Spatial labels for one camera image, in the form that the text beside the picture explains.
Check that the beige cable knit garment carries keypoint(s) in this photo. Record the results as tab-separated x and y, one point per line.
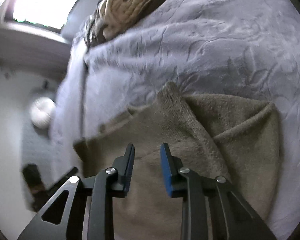
113	17

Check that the brown knit sweater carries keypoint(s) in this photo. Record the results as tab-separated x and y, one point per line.
212	134

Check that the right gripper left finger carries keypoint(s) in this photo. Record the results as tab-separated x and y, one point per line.
62	217

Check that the lavender embossed bedspread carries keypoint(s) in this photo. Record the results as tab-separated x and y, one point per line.
248	48

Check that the window with bright light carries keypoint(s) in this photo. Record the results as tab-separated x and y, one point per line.
50	15

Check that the white round pleated cushion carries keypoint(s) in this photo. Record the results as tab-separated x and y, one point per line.
42	111

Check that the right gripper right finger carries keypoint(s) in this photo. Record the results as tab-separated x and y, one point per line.
212	208

